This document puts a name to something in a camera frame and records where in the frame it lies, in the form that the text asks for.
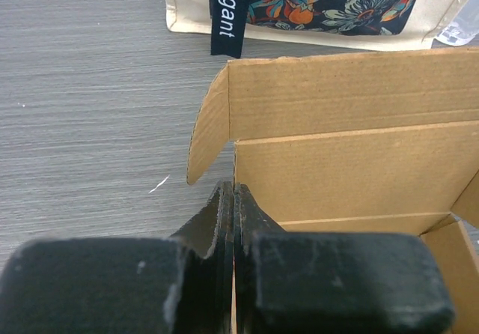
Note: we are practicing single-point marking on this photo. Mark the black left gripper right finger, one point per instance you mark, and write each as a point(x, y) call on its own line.
point(333, 282)

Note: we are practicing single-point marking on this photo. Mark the beige canvas tote bag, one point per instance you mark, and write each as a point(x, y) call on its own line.
point(377, 25)

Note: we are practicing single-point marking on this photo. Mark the clear plastic water bottle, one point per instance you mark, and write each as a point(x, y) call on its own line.
point(463, 28)

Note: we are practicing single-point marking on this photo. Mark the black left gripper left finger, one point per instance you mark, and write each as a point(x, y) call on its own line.
point(177, 284)

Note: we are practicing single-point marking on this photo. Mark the brown cardboard box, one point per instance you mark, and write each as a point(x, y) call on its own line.
point(369, 141)

